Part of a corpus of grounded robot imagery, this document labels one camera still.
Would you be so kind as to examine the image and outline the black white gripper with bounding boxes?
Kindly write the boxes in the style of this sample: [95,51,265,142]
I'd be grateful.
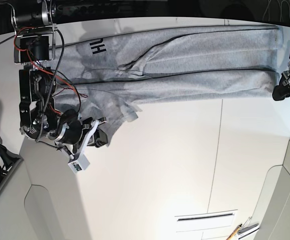
[52,109,108,157]

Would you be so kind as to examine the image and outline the grey T-shirt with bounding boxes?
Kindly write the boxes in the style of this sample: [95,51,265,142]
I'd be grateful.
[61,25,283,138]

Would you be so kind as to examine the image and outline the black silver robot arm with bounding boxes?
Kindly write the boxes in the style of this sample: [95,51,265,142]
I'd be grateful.
[8,0,108,157]

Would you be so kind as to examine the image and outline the black power strip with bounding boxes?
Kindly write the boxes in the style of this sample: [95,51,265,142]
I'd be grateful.
[57,2,121,16]

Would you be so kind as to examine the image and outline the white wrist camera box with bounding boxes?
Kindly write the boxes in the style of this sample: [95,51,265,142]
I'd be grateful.
[68,155,90,174]

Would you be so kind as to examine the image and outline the white hanging cables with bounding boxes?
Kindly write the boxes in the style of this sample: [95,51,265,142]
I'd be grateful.
[263,0,290,22]

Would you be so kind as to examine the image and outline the white cable grommet plate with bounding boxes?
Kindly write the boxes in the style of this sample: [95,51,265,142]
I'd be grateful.
[174,209,238,232]

